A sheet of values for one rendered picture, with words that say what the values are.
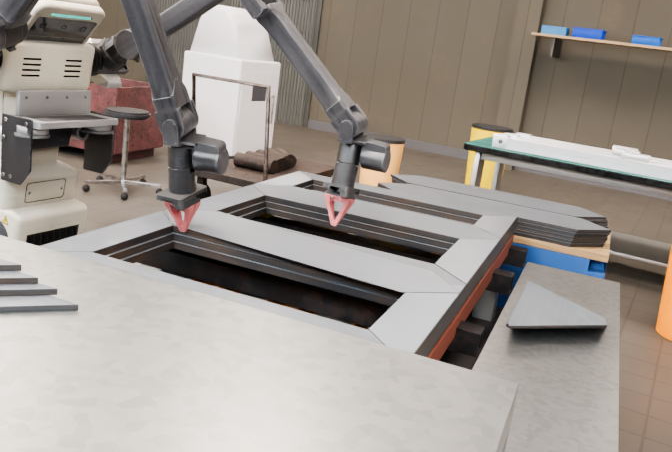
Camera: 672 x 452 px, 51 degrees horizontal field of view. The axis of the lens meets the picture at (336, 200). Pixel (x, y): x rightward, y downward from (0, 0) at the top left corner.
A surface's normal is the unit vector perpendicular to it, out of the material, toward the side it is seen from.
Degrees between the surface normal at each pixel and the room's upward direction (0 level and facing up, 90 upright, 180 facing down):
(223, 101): 90
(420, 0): 90
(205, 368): 0
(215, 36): 90
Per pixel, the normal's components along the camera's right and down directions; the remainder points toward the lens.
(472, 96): -0.47, 0.14
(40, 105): 0.87, 0.22
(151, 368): 0.13, -0.97
